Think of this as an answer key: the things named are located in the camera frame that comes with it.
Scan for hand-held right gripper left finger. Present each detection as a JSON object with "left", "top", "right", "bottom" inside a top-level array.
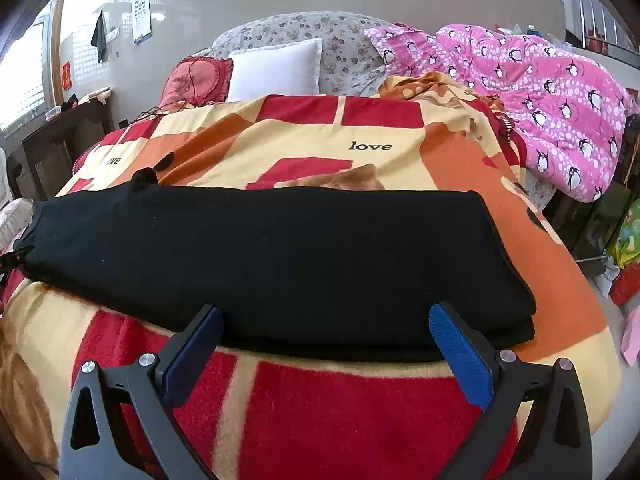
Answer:
[{"left": 59, "top": 304, "right": 224, "bottom": 480}]

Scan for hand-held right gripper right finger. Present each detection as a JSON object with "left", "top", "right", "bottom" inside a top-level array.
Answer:
[{"left": 428, "top": 301, "right": 593, "bottom": 480}]

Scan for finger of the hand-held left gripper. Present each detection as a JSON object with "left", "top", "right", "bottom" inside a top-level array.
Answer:
[{"left": 0, "top": 244, "right": 36, "bottom": 286}]

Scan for black pants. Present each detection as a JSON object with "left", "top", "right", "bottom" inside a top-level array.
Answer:
[{"left": 12, "top": 180, "right": 537, "bottom": 363}]

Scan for white chair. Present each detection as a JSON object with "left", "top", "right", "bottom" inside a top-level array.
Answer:
[{"left": 0, "top": 147, "right": 36, "bottom": 253}]

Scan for dark wooden desk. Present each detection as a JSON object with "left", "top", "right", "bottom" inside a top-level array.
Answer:
[{"left": 7, "top": 92, "right": 113, "bottom": 201}]

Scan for red yellow checkered blanket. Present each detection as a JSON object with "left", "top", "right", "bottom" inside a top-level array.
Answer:
[{"left": 0, "top": 72, "right": 623, "bottom": 480}]

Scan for pink bag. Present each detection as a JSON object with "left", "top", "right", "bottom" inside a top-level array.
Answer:
[{"left": 620, "top": 307, "right": 640, "bottom": 366}]

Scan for dark wooden cabinet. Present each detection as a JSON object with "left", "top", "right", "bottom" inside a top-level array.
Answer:
[{"left": 542, "top": 180, "right": 626, "bottom": 276}]

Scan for window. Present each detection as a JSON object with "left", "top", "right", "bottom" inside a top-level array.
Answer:
[{"left": 0, "top": 15, "right": 56, "bottom": 131}]

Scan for red plastic bag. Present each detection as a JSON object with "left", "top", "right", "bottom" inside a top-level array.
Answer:
[{"left": 609, "top": 262, "right": 640, "bottom": 307}]

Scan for green yellow bag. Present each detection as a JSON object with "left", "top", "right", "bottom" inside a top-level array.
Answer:
[{"left": 607, "top": 210, "right": 640, "bottom": 268}]

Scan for dark hanging cloth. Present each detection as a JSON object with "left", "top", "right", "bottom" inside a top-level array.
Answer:
[{"left": 90, "top": 10, "right": 109, "bottom": 64}]

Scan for red round-patterned pillow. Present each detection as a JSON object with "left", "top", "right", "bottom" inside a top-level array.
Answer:
[{"left": 161, "top": 56, "right": 235, "bottom": 110}]

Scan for pink penguin quilt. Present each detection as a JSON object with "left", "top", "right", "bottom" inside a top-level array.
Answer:
[{"left": 364, "top": 22, "right": 640, "bottom": 204}]

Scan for white pillow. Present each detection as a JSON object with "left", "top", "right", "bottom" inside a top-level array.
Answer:
[{"left": 226, "top": 38, "right": 325, "bottom": 103}]

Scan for grey floral headboard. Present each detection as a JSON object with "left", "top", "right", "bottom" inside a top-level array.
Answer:
[{"left": 212, "top": 10, "right": 401, "bottom": 98}]

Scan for metal railing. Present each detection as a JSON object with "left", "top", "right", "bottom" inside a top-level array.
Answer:
[{"left": 567, "top": 0, "right": 640, "bottom": 53}]

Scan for eye chart wall poster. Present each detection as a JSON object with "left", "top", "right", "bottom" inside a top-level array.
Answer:
[{"left": 131, "top": 0, "right": 152, "bottom": 45}]

